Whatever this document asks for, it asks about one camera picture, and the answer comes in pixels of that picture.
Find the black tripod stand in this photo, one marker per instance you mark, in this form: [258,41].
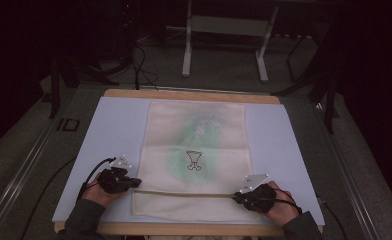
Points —
[320,86]

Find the person's right hand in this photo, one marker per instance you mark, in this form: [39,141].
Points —
[285,206]

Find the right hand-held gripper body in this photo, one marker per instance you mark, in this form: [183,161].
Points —
[259,198]

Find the aluminium floor rail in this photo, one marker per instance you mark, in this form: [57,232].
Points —
[17,181]
[347,173]

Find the cream waffle towel green print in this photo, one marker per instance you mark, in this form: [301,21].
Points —
[197,200]

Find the person's left hand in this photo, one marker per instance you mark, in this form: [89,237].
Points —
[97,195]

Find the light blue table mat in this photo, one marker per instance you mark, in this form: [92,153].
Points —
[117,126]

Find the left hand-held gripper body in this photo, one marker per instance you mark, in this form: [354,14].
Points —
[115,178]

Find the white metal desk frame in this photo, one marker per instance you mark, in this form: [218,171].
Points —
[227,26]

